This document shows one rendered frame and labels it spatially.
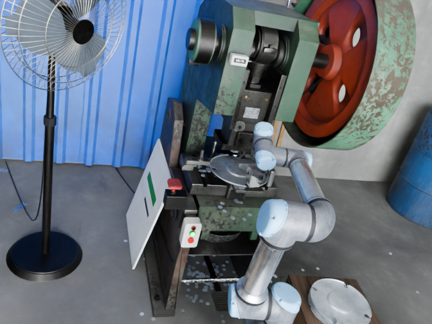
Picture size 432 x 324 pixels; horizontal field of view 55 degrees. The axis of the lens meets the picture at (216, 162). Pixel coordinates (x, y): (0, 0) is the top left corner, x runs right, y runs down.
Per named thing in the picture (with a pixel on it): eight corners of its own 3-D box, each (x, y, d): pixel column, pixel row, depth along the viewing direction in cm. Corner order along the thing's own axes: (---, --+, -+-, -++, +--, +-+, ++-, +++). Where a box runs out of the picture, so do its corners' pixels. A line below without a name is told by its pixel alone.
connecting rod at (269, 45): (267, 108, 189) (290, 33, 173) (242, 106, 186) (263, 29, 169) (252, 92, 207) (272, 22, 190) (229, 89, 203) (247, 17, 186)
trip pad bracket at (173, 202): (180, 229, 193) (189, 195, 184) (160, 229, 190) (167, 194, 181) (179, 222, 198) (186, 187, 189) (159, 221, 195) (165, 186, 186)
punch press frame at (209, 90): (254, 281, 226) (343, 35, 163) (177, 284, 212) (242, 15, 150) (218, 197, 291) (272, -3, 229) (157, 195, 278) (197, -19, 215)
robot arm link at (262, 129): (255, 133, 159) (253, 119, 165) (251, 153, 167) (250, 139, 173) (275, 134, 160) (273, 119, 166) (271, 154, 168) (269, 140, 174)
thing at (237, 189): (256, 214, 195) (264, 190, 188) (229, 213, 190) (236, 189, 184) (241, 184, 215) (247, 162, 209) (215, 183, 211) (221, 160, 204)
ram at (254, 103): (259, 152, 198) (277, 93, 184) (229, 149, 193) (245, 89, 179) (248, 135, 212) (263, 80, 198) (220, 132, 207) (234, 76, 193)
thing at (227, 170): (203, 153, 208) (204, 152, 207) (256, 157, 217) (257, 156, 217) (218, 186, 184) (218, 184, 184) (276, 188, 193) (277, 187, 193)
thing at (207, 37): (219, 80, 178) (231, 27, 167) (193, 76, 174) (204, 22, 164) (207, 63, 196) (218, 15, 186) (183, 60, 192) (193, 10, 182)
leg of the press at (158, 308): (175, 316, 214) (212, 168, 172) (153, 317, 211) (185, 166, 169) (153, 208, 290) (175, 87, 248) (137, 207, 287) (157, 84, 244)
